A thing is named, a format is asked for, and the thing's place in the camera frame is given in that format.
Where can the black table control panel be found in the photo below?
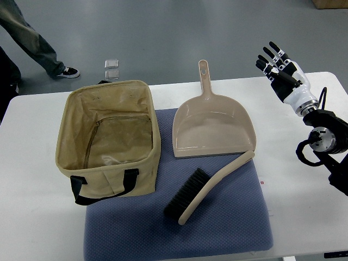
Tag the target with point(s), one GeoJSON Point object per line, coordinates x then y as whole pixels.
{"type": "Point", "coordinates": [338, 254]}

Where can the brown cardboard box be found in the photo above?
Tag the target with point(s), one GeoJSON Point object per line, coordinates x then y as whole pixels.
{"type": "Point", "coordinates": [330, 4]}

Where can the yellow fabric bag black handles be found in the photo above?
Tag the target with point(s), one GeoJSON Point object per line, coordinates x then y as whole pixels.
{"type": "Point", "coordinates": [109, 142]}

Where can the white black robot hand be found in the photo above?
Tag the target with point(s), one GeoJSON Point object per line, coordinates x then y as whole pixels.
{"type": "Point", "coordinates": [288, 81]}

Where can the blue quilted mat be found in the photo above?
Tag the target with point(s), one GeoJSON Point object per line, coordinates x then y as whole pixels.
{"type": "Point", "coordinates": [232, 218]}

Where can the lower floor plate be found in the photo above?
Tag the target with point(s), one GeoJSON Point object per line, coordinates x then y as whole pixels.
{"type": "Point", "coordinates": [112, 74]}

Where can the black white sneaker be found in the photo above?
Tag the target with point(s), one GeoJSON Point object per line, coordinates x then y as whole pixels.
{"type": "Point", "coordinates": [69, 72]}

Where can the pink hand broom black bristles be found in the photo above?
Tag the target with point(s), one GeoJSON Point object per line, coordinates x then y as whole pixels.
{"type": "Point", "coordinates": [197, 187]}

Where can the person leg in jeans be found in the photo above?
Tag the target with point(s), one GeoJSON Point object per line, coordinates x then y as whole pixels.
{"type": "Point", "coordinates": [28, 39]}

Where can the pink plastic dustpan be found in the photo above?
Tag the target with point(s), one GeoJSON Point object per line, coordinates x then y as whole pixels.
{"type": "Point", "coordinates": [211, 124]}

